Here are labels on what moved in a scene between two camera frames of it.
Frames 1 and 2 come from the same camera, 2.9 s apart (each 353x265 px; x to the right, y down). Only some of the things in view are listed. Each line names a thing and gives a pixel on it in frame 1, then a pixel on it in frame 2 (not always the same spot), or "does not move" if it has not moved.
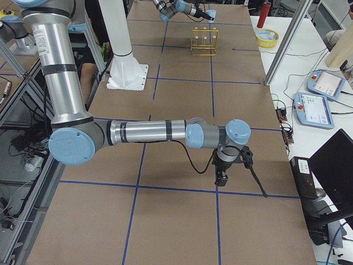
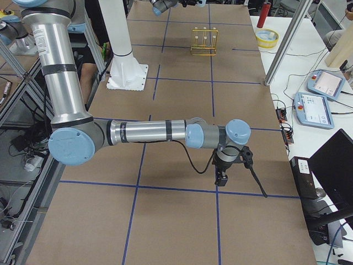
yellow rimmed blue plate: (266, 38) does not move
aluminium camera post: (302, 7) does not move
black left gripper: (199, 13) -> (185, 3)
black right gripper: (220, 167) does not move
